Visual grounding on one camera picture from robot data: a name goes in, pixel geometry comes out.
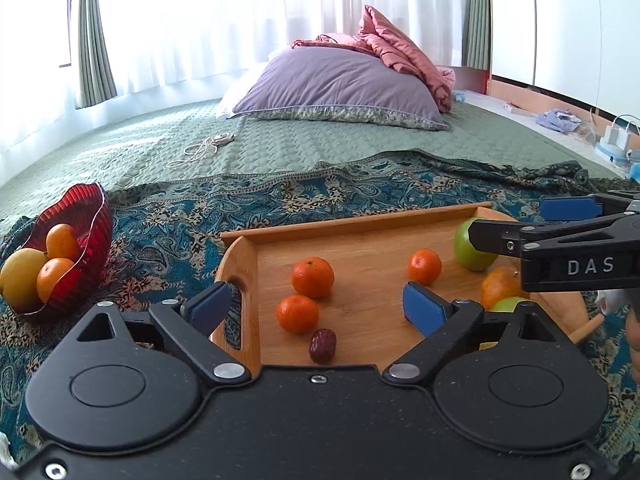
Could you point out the wooden serving tray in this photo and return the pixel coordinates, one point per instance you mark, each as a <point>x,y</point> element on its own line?
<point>369,256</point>

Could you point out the large green apple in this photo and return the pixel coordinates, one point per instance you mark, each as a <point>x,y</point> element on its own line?
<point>465,253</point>

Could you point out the large bright orange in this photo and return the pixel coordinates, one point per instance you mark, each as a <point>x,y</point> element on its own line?
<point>312,277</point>

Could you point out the green curtain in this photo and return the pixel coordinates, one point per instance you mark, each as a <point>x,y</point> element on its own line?
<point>476,34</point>
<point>94,82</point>

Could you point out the green quilted bedspread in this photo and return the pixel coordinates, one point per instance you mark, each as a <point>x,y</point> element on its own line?
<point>191,141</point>

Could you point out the orange in bowl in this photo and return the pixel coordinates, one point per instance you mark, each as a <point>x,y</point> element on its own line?
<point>50,274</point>
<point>62,242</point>

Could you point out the pink crumpled blanket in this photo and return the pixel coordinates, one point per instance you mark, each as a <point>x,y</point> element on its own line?
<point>379,37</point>

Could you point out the small tangerine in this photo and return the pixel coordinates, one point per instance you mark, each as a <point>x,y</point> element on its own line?
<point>298,314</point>

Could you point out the lower orange in bowl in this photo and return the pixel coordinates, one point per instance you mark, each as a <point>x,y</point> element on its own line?
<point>50,274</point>

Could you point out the dull brownish orange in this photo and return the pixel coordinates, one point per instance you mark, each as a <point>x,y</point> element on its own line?
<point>501,283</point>

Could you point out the yellow fruit in bowl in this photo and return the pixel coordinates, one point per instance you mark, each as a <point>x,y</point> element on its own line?
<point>19,280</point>

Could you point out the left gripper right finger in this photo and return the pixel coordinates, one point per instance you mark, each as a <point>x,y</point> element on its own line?
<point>445,327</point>

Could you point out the upper orange in bowl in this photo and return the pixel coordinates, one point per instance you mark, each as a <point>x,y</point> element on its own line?
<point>62,242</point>

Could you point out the left green curtain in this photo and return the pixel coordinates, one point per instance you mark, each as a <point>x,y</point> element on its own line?
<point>94,82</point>

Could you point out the blue paisley cloth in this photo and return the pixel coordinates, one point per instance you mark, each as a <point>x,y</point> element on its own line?
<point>166,242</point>

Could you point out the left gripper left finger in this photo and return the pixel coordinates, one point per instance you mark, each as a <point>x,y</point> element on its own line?
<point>186,327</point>

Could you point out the red glass fruit bowl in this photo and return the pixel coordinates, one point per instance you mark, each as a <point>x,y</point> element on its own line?
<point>84,206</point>

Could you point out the white charger device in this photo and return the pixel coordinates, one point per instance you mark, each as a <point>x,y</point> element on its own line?
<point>615,145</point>

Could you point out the white sheer curtain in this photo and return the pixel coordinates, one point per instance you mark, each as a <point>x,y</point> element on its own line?
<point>151,43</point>

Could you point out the right green curtain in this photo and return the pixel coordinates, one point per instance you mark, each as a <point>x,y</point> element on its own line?
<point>476,34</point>

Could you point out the dark red date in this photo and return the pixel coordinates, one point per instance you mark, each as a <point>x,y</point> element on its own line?
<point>322,346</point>

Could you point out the purple pillow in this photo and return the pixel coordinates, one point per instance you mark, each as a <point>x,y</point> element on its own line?
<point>338,85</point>

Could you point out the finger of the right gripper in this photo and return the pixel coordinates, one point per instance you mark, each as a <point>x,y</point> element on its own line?
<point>578,208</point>
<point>607,235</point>

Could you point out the blue crumpled garment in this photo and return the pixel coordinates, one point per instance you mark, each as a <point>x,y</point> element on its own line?
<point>562,121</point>

